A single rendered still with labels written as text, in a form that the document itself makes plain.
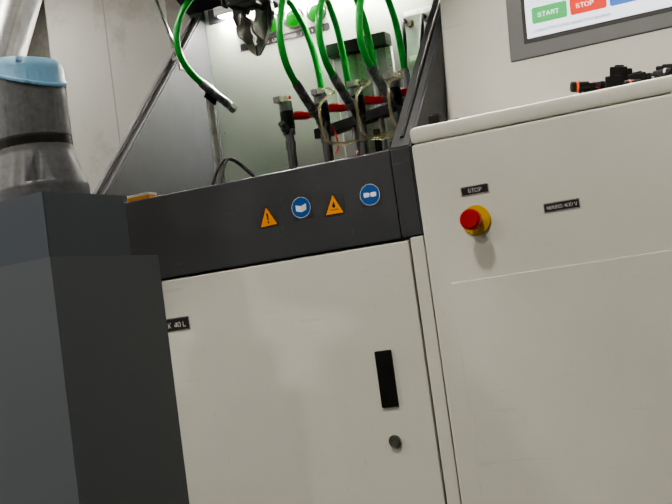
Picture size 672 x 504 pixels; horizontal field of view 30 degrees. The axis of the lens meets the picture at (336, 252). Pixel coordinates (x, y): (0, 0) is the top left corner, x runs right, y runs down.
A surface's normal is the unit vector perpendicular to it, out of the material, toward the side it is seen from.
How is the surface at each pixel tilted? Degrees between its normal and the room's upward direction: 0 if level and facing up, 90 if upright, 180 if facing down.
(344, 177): 90
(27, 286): 90
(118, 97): 90
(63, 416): 90
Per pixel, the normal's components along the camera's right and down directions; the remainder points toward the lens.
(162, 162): 0.91, -0.15
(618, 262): -0.40, -0.01
